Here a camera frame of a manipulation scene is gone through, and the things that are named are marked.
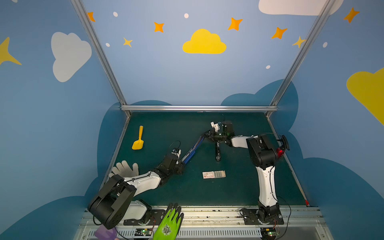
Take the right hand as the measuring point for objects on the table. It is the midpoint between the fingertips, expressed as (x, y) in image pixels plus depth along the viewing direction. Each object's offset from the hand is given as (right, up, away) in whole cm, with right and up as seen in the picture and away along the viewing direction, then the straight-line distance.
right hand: (202, 134), depth 100 cm
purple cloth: (-49, -45, -31) cm, 73 cm away
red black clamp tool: (+46, -6, -16) cm, 49 cm away
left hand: (-12, -18, -9) cm, 23 cm away
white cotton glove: (-49, -22, -9) cm, 55 cm away
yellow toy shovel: (-44, -7, +2) cm, 44 cm away
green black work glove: (-17, -43, -28) cm, 54 cm away
